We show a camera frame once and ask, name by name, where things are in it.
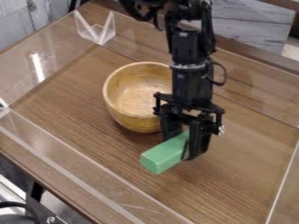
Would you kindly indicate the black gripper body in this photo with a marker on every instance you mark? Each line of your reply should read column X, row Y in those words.
column 190, row 100

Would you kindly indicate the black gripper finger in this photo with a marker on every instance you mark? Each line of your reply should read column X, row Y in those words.
column 199, row 138
column 171, row 126

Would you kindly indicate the green rectangular block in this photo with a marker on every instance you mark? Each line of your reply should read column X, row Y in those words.
column 164, row 155

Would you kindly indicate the brown wooden bowl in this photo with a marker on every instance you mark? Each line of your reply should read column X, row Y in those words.
column 128, row 94

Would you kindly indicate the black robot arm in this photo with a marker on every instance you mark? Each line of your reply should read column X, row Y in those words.
column 187, row 26

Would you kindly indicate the clear acrylic tray wall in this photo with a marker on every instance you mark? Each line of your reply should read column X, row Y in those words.
column 62, row 137

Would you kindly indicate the clear acrylic corner bracket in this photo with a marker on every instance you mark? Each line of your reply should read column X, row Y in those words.
column 99, row 34

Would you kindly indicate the black table leg bracket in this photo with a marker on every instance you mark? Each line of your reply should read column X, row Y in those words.
column 46, row 216

